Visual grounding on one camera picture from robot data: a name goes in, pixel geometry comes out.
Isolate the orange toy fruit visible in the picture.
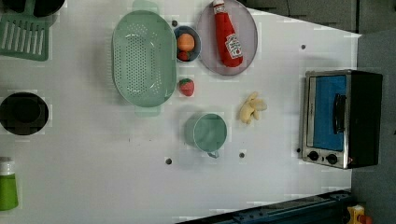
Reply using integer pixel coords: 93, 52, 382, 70
177, 34, 195, 51

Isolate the black round burner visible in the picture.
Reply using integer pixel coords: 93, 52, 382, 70
0, 92, 50, 135

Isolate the green plastic mug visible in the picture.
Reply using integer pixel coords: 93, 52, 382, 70
184, 113, 228, 159

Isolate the green plastic colander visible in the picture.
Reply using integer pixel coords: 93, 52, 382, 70
112, 0, 177, 117

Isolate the green bottle white cap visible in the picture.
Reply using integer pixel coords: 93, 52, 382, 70
0, 157, 19, 211

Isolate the blue metal table frame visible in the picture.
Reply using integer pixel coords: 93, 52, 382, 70
178, 190, 356, 224

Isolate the green slotted dish rack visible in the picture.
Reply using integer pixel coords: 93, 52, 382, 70
0, 0, 50, 62

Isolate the red plush strawberry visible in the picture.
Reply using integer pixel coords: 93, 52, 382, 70
178, 78, 195, 97

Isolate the yellow peeled plush banana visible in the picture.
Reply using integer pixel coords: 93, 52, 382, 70
239, 91, 267, 124

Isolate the small red toy strawberry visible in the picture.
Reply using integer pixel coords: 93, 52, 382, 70
177, 51, 190, 62

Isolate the dark blue small bowl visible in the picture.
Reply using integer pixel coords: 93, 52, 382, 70
174, 26, 201, 63

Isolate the silver black toaster oven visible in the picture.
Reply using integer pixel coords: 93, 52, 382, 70
301, 69, 383, 170

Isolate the yellow red clamp object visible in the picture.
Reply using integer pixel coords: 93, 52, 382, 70
347, 204, 373, 224

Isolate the black pan top left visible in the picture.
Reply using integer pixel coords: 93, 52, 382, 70
1, 0, 65, 18

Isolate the red plush ketchup bottle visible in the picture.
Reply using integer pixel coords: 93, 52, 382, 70
212, 0, 243, 67

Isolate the grey round plate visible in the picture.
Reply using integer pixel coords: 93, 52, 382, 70
196, 0, 258, 76

